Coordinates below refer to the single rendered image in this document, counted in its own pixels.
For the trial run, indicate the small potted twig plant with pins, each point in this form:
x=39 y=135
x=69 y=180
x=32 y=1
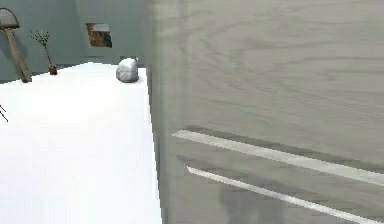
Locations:
x=46 y=50

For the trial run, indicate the brown table lamp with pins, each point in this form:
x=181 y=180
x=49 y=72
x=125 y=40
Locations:
x=15 y=50

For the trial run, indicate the grey wooden cupboard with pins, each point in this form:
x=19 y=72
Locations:
x=266 y=83

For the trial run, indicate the grey round lump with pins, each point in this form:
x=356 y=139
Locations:
x=127 y=70

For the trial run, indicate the framed wall picture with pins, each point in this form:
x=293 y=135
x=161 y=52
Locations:
x=99 y=35

